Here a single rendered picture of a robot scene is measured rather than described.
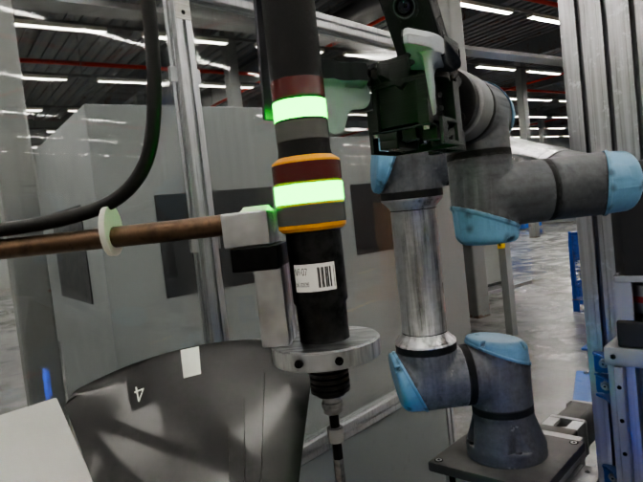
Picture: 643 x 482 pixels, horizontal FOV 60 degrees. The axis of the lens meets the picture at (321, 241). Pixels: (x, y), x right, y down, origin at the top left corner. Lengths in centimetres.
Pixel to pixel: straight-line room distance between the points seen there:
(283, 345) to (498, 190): 38
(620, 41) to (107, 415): 102
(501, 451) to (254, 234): 87
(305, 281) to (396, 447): 139
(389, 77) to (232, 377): 30
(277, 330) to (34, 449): 42
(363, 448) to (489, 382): 57
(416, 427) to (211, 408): 132
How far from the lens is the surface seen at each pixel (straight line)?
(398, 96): 52
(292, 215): 34
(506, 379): 112
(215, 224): 36
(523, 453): 116
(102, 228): 39
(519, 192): 68
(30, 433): 72
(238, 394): 51
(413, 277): 105
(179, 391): 53
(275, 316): 35
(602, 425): 128
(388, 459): 169
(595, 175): 72
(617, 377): 114
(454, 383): 109
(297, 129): 34
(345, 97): 50
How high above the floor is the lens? 154
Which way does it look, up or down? 3 degrees down
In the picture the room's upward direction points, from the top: 6 degrees counter-clockwise
